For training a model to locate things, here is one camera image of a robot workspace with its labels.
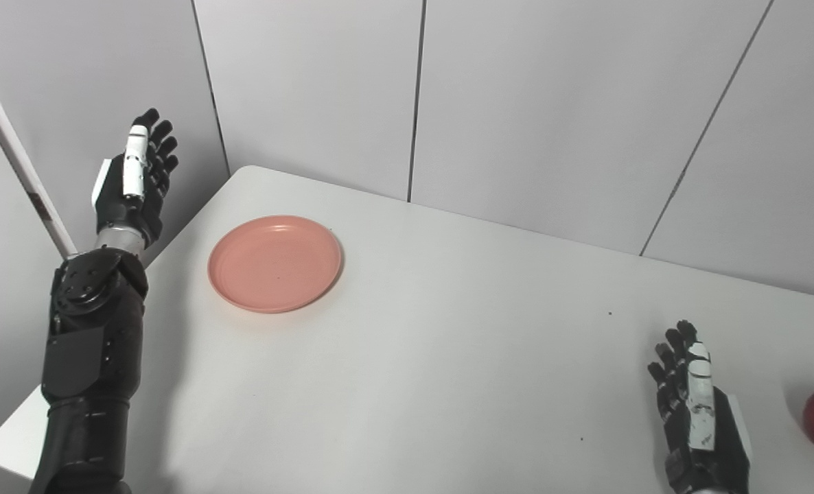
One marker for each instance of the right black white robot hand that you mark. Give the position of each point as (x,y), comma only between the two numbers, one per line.
(705,446)

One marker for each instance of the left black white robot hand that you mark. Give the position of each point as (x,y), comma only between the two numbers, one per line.
(129,206)

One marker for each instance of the pink round plate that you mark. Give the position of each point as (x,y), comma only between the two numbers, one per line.
(274,264)

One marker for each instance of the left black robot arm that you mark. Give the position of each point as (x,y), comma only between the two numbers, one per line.
(88,370)

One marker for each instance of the white corner post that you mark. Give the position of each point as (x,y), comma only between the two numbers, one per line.
(19,165)

